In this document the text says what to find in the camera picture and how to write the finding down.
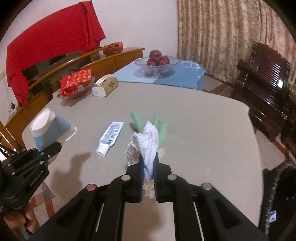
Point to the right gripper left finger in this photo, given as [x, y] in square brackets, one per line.
[96, 213]

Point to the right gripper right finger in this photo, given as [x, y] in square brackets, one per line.
[201, 212]

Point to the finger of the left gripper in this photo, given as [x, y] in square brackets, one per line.
[50, 151]

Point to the blue white paper cup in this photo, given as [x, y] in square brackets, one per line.
[48, 127]

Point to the white tissue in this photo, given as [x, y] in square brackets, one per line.
[146, 146]

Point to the black trash bin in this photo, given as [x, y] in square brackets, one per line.
[279, 195]

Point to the person left hand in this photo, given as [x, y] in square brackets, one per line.
[16, 219]

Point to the white toothpaste tube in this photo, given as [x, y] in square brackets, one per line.
[109, 138]

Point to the glass plate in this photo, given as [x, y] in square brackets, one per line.
[79, 91]

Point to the white blue cardboard box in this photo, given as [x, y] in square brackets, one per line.
[272, 216]

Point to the red snack bag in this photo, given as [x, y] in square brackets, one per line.
[69, 83]

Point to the tissue box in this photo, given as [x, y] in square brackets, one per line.
[104, 86]

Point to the wooden tv cabinet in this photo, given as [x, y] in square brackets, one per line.
[41, 90]

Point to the orange red bag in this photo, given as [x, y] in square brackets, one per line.
[112, 49]

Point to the red cloth cover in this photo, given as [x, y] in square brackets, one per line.
[72, 29]

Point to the light blue tablecloth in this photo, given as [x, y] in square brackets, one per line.
[186, 74]

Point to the dark wooden armchair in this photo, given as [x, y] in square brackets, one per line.
[262, 85]

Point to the glass fruit bowl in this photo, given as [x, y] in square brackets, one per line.
[151, 70]

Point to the red apples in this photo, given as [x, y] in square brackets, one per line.
[156, 59]

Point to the beige patterned curtain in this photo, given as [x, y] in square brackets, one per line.
[217, 34]

